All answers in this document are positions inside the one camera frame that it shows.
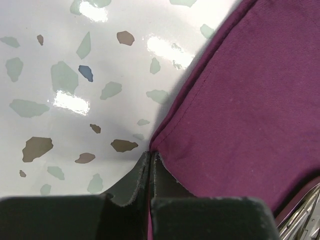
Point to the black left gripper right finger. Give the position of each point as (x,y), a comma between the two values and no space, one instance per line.
(176,214)

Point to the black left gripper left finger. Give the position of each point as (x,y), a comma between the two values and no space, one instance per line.
(119,213)

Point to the purple surgical cloth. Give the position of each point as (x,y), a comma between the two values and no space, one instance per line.
(247,120)

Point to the stainless steel instrument tray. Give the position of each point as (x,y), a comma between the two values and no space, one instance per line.
(296,201)

